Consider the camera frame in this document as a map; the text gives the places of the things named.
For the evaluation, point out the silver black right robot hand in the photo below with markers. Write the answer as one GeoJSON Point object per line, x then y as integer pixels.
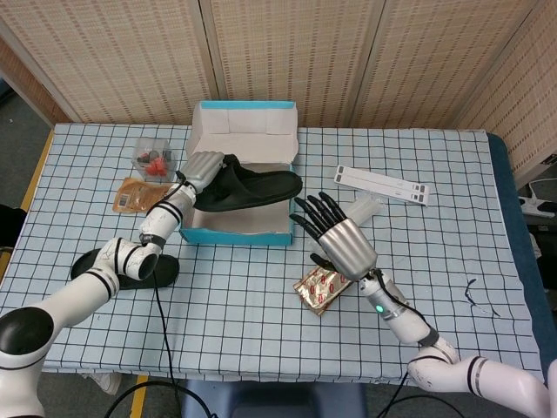
{"type": "Point", "coordinates": [346, 244]}

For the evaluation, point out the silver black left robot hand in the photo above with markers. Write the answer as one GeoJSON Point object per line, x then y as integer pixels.
{"type": "Point", "coordinates": [202, 170]}

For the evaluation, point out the black slipper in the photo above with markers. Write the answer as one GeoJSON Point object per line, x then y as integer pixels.
{"type": "Point", "coordinates": [167, 270]}
{"type": "Point", "coordinates": [261, 187]}

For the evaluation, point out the blue cardboard shoe box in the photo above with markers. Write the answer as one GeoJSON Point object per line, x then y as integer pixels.
{"type": "Point", "coordinates": [235, 238]}

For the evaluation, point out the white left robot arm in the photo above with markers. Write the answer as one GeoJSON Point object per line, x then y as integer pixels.
{"type": "Point", "coordinates": [165, 213]}

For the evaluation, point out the black object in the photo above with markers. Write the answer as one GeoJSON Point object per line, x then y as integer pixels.
{"type": "Point", "coordinates": [11, 226]}

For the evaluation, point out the bundle of clear sticks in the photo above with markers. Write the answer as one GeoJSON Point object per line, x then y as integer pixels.
{"type": "Point", "coordinates": [365, 209]}

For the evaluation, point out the clear bag red items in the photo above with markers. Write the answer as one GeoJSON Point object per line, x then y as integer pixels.
{"type": "Point", "coordinates": [154, 165]}

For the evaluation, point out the gold foil pack red print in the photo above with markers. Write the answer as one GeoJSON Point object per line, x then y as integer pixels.
{"type": "Point", "coordinates": [317, 291]}

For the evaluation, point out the white flat strip package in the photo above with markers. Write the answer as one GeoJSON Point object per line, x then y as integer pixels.
{"type": "Point", "coordinates": [383, 185]}

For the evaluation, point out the brown foil pouch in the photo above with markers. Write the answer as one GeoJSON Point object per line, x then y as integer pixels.
{"type": "Point", "coordinates": [135, 196]}

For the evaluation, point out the checked light blue tablecloth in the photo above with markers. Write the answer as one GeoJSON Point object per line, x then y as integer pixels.
{"type": "Point", "coordinates": [261, 326]}

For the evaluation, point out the black thread piece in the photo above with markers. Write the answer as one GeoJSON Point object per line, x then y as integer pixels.
{"type": "Point", "coordinates": [467, 296]}

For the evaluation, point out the bamboo folding screen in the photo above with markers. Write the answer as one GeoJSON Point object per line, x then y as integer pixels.
{"type": "Point", "coordinates": [304, 52]}

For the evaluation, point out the blue chair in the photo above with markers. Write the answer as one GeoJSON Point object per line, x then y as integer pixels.
{"type": "Point", "coordinates": [270, 400]}

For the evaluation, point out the dark blue padded table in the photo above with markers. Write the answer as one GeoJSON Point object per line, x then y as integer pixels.
{"type": "Point", "coordinates": [509, 174]}

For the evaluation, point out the white chair base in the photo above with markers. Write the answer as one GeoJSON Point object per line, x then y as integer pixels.
{"type": "Point", "coordinates": [537, 202]}

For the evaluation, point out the white sneaker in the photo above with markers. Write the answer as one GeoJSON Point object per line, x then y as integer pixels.
{"type": "Point", "coordinates": [106, 383]}

